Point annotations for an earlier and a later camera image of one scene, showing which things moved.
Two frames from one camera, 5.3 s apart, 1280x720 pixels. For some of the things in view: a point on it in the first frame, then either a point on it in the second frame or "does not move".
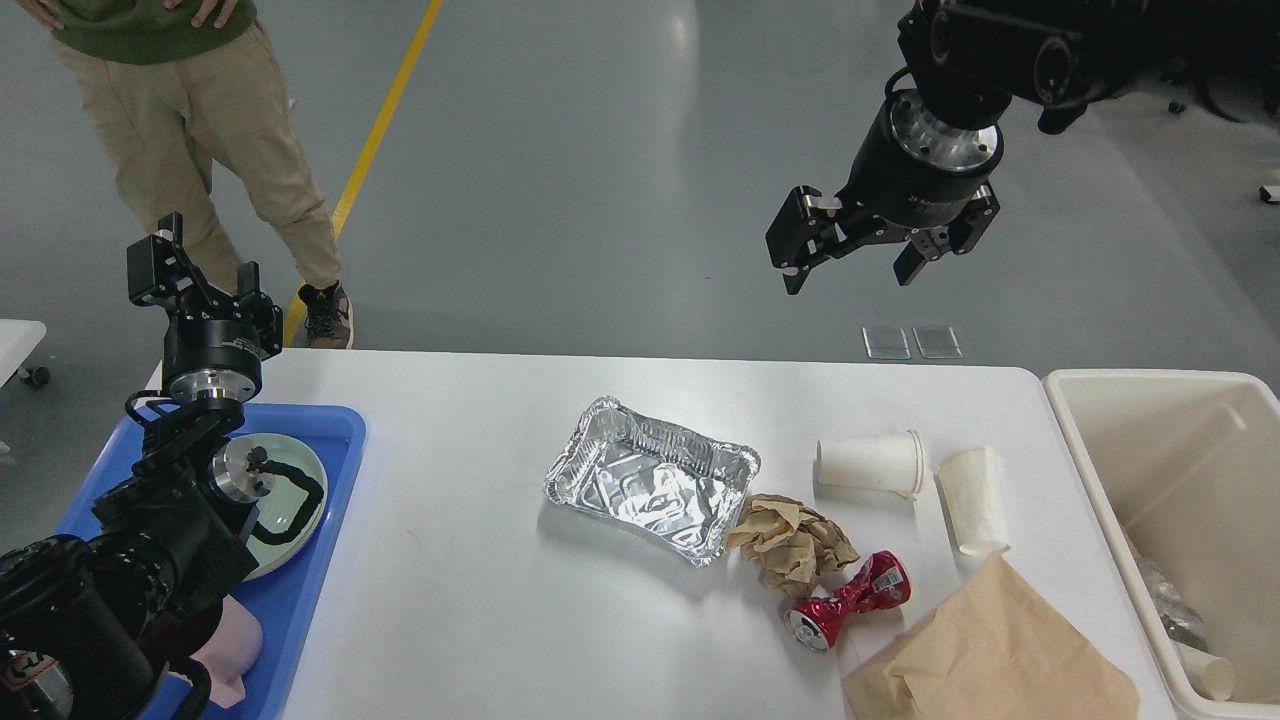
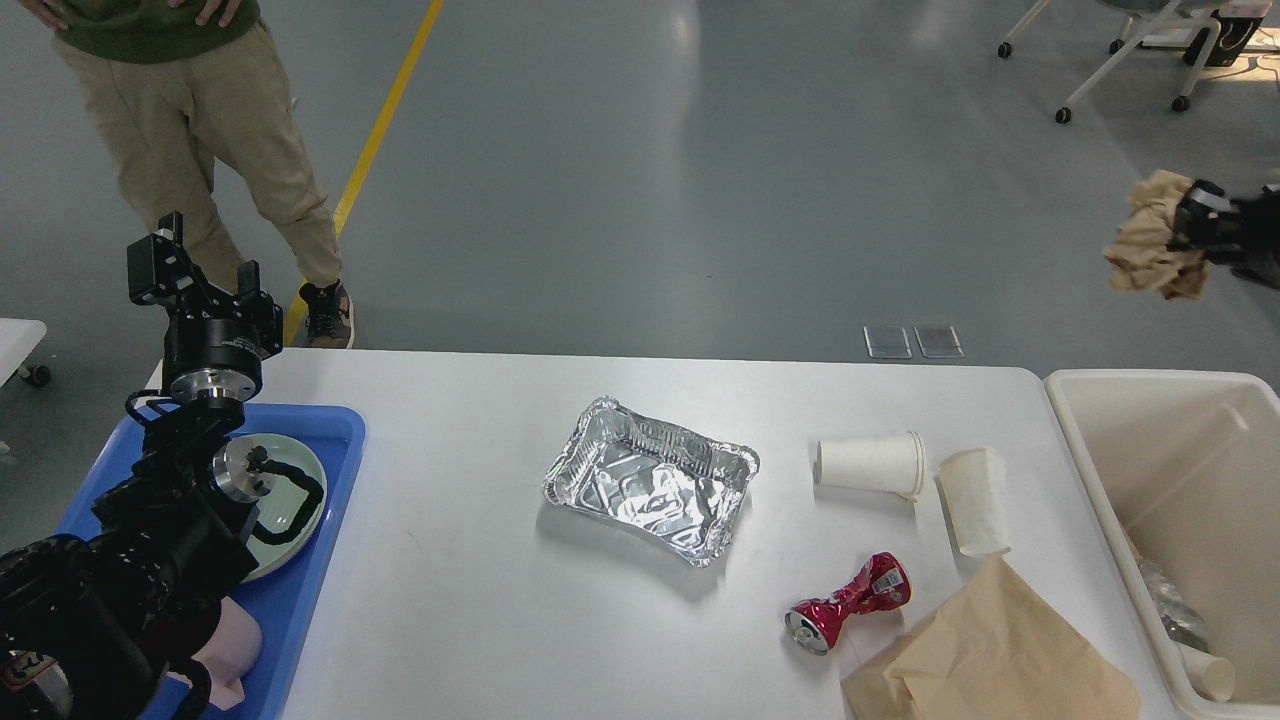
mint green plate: [286, 500] does not move
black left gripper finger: [159, 266] does not move
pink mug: [231, 652] does not move
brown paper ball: [792, 544] → [1141, 257]
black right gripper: [914, 170] → [1257, 242]
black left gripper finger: [265, 318] does not move
